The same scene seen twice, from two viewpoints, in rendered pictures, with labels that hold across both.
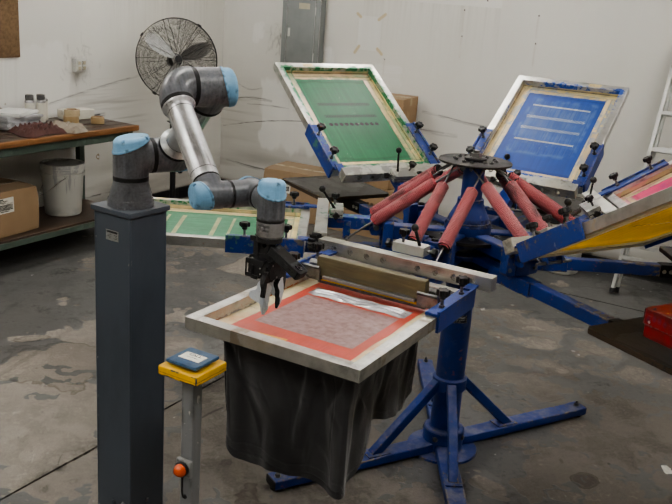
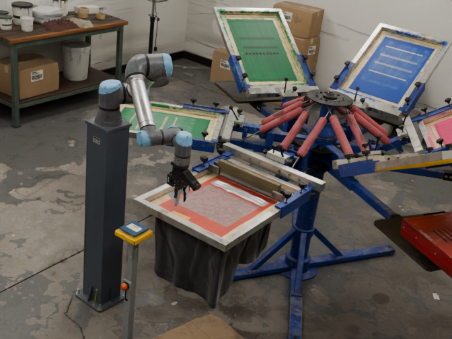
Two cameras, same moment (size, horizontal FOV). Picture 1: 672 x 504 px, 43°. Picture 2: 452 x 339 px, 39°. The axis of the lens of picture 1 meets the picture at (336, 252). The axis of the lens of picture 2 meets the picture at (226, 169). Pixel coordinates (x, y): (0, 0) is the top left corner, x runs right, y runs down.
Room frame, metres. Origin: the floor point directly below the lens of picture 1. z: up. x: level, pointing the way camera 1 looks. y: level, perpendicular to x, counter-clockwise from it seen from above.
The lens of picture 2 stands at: (-0.46, -0.21, 2.59)
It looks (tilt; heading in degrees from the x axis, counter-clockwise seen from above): 26 degrees down; 4
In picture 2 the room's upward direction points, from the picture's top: 7 degrees clockwise
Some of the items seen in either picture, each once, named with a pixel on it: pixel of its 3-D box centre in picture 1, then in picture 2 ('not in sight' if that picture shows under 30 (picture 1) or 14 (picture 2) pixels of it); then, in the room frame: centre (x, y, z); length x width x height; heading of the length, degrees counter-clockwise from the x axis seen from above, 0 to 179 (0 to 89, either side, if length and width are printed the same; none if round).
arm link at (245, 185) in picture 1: (248, 192); (171, 136); (2.29, 0.25, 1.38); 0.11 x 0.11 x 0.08; 33
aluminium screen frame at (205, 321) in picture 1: (338, 309); (224, 198); (2.53, -0.02, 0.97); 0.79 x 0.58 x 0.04; 151
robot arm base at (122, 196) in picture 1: (130, 189); (108, 113); (2.76, 0.69, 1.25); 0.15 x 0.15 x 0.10
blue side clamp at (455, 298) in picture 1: (450, 308); (292, 202); (2.60, -0.38, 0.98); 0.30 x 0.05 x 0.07; 151
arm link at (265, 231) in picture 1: (269, 229); (181, 159); (2.21, 0.18, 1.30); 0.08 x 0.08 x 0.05
